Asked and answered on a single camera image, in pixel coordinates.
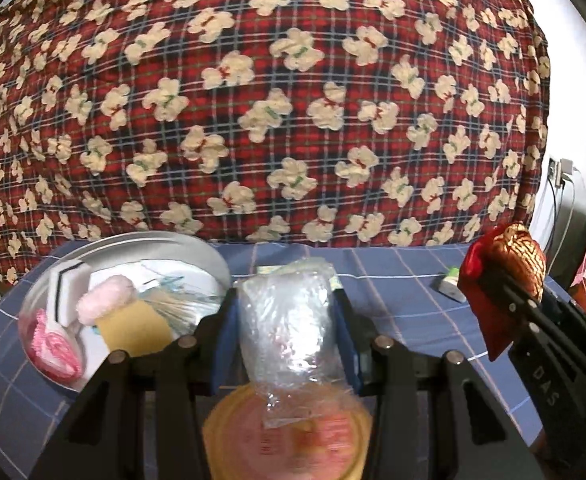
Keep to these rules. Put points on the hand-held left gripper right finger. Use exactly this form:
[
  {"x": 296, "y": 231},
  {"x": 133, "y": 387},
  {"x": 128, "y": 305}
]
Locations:
[{"x": 351, "y": 355}]

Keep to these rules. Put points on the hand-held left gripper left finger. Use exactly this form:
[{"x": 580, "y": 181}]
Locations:
[{"x": 223, "y": 347}]

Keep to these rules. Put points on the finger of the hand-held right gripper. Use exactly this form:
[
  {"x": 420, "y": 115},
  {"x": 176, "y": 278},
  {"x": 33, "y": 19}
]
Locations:
[
  {"x": 515, "y": 300},
  {"x": 568, "y": 315}
]

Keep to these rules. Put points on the red embroidered pouch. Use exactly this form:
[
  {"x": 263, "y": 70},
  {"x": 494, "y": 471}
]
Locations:
[{"x": 513, "y": 250}]

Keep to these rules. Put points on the cotton swab packet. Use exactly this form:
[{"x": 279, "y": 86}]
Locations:
[{"x": 183, "y": 305}]

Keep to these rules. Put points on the clear plastic bag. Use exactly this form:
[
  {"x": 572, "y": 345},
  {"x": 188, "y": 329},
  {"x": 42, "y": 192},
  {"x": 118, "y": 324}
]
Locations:
[{"x": 288, "y": 320}]

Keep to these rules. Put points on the round metal basin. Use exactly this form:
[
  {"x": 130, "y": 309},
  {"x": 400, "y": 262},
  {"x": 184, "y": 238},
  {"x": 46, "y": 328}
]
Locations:
[{"x": 193, "y": 255}]

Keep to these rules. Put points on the small green white box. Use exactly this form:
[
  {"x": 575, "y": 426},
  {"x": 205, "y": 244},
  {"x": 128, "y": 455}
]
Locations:
[{"x": 450, "y": 285}]

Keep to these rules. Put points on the blue plaid bedsheet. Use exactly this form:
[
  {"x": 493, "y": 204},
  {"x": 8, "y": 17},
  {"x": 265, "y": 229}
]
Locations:
[{"x": 413, "y": 320}]

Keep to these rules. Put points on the green floral tissue pack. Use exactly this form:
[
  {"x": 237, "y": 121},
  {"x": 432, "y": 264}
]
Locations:
[{"x": 269, "y": 270}]

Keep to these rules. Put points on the yellow sponge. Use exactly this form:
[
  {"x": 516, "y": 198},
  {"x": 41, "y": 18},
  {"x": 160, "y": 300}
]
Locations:
[{"x": 133, "y": 325}]

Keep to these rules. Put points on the yellow round lid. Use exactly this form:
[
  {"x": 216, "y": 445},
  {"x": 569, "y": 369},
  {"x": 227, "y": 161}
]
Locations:
[{"x": 293, "y": 447}]

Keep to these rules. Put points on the pink fluffy puff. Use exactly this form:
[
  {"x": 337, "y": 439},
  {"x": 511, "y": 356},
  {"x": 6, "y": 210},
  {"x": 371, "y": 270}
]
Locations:
[{"x": 105, "y": 297}]

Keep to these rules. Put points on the white charger plug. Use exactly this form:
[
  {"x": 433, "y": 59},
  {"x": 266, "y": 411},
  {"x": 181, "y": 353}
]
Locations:
[{"x": 567, "y": 167}]

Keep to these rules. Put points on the white sponge block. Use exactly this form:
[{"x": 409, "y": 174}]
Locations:
[{"x": 70, "y": 295}]

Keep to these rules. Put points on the pink mesh scrubber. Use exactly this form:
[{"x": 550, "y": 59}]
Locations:
[{"x": 53, "y": 350}]

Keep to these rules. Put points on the red plaid bear-print blanket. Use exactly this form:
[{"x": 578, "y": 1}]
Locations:
[{"x": 273, "y": 110}]

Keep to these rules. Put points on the wall socket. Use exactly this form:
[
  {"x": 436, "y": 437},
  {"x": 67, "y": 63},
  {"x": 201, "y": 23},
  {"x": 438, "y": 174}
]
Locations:
[{"x": 553, "y": 170}]

